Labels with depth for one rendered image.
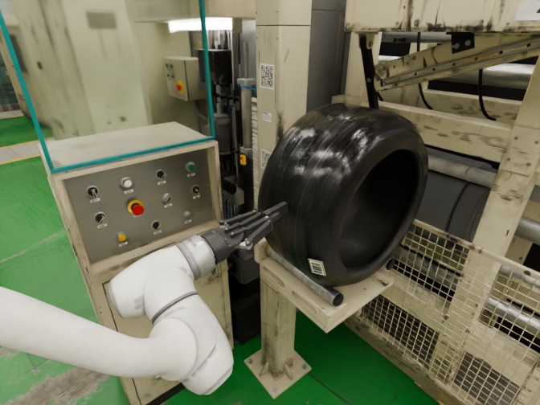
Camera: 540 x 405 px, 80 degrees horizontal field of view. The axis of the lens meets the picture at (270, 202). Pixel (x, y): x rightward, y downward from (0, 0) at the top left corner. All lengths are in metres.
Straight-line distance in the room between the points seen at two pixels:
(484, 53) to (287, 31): 0.56
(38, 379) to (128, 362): 1.78
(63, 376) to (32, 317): 1.77
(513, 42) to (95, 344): 1.14
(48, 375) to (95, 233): 1.19
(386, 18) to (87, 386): 2.11
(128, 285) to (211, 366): 0.21
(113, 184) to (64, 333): 0.77
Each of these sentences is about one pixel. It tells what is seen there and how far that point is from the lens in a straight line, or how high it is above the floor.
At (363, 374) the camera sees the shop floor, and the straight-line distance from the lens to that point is 2.04.
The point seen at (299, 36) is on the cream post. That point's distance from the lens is 1.12.
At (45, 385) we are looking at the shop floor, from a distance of 2.27.
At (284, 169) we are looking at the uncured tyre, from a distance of 0.87.
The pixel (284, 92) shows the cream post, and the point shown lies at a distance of 1.09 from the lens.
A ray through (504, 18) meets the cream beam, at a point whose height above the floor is 1.66.
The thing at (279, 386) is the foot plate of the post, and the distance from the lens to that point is 1.93.
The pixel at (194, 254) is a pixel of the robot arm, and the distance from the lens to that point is 0.70.
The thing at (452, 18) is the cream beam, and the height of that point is 1.67.
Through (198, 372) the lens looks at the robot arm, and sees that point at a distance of 0.64.
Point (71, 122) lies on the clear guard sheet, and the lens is 1.12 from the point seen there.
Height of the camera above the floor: 1.64
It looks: 28 degrees down
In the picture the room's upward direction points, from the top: straight up
